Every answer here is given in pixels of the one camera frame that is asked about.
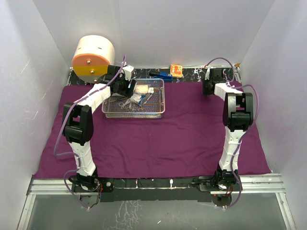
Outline beige bandage roll packet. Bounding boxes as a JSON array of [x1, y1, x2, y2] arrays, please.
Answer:
[[134, 84, 150, 95]]

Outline small blue white packet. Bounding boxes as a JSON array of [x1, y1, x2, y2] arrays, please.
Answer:
[[130, 93, 146, 105]]

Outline wire mesh metal tray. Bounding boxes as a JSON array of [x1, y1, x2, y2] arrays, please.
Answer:
[[102, 79, 165, 118]]

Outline round white drawer box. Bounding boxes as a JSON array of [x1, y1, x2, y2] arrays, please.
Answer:
[[72, 35, 115, 83]]

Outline purple cloth wrap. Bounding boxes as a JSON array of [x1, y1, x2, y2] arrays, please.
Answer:
[[34, 82, 270, 179]]

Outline white gauze packet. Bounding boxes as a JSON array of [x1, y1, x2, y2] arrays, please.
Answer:
[[112, 93, 130, 98]]

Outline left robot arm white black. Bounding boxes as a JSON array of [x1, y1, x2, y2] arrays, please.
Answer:
[[60, 63, 136, 191]]

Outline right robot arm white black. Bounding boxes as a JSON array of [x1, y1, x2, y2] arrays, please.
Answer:
[[202, 68, 254, 190]]

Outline metal surgical scissors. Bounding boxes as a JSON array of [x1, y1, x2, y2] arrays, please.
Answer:
[[110, 99, 131, 110]]

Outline metal forceps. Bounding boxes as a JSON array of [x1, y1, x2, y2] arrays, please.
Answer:
[[126, 107, 144, 113]]

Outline blue black stapler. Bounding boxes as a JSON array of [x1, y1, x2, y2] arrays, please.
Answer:
[[149, 71, 173, 82]]

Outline orange small box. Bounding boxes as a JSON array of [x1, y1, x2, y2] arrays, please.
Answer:
[[170, 64, 183, 78]]

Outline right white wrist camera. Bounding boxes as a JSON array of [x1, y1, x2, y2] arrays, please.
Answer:
[[204, 67, 212, 81]]

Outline black base frame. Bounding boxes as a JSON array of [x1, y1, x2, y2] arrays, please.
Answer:
[[67, 176, 243, 203]]

